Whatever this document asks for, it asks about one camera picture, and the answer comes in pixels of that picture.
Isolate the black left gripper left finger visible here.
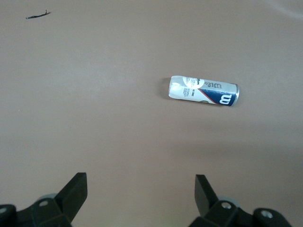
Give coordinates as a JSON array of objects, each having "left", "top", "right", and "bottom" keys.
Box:
[{"left": 0, "top": 172, "right": 88, "bottom": 227}]

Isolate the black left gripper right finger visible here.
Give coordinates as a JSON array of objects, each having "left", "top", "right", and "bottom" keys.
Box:
[{"left": 189, "top": 174, "right": 291, "bottom": 227}]

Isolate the white paper cup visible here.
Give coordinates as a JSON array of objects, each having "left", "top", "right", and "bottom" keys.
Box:
[{"left": 167, "top": 75, "right": 240, "bottom": 108}]

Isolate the brown table mat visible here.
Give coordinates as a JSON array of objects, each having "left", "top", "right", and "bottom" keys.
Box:
[{"left": 0, "top": 0, "right": 303, "bottom": 227}]

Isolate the small black scrap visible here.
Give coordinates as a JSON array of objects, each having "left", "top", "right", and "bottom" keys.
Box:
[{"left": 25, "top": 9, "right": 51, "bottom": 20}]

